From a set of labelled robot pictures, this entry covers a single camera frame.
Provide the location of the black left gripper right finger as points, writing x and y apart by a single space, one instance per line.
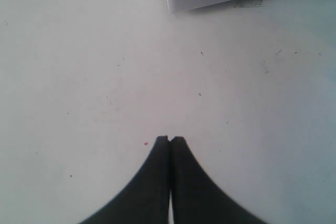
195 197

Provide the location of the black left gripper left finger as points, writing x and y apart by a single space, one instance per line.
145 199

